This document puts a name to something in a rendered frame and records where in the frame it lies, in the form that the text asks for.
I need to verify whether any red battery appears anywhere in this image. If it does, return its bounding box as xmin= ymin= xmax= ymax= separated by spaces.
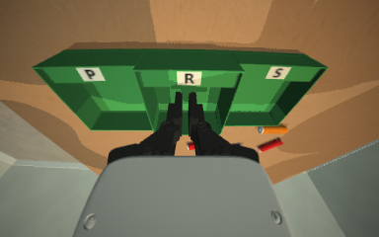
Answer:
xmin=187 ymin=142 xmax=194 ymax=150
xmin=258 ymin=138 xmax=283 ymax=152

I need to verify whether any orange battery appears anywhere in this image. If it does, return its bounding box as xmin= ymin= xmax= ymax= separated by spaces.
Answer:
xmin=258 ymin=125 xmax=287 ymax=133

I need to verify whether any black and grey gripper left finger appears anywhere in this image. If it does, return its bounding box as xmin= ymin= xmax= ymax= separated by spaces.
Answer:
xmin=108 ymin=92 xmax=183 ymax=164

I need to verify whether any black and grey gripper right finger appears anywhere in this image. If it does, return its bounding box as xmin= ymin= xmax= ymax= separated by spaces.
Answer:
xmin=189 ymin=92 xmax=260 ymax=163

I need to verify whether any green rack of bins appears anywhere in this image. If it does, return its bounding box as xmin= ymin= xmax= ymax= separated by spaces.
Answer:
xmin=32 ymin=48 xmax=329 ymax=135

